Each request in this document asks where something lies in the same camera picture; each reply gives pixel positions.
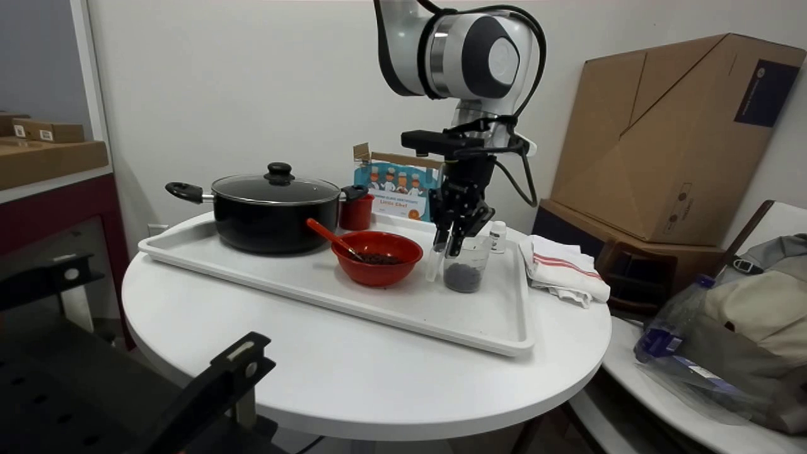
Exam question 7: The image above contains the red plastic bowl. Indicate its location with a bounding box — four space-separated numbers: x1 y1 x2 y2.
333 232 424 288

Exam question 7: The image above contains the red spoon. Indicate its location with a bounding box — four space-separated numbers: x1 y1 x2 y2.
304 217 363 261

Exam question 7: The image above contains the black glass pot lid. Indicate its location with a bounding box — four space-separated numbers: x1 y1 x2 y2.
212 162 341 206

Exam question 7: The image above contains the wooden shelf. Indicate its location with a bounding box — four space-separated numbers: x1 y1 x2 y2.
0 114 107 190

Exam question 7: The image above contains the red mug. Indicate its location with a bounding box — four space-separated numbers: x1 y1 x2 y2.
341 184 374 229

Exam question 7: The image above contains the white red striped towel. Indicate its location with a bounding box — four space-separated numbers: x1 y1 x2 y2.
516 234 611 305

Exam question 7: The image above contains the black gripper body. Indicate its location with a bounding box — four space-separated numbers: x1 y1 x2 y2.
401 118 529 214

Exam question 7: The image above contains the white plastic tray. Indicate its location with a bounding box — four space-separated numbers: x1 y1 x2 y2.
135 210 536 362

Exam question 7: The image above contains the small white bottle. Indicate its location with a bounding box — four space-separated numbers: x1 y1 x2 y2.
488 219 507 252

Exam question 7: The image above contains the large brown cardboard box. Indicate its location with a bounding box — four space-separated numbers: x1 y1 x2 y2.
551 34 804 246

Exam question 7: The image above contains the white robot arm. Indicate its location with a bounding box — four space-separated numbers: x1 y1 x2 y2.
374 0 548 258

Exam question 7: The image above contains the white round table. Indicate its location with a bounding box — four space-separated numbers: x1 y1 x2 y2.
120 214 611 442

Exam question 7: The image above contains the black cooking pot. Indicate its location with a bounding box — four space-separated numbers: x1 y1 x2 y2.
167 182 346 258

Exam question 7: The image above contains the blue cardboard toy box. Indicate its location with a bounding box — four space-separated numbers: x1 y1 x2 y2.
353 145 440 222

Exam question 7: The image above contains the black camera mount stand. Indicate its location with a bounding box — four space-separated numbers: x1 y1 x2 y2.
135 333 283 454

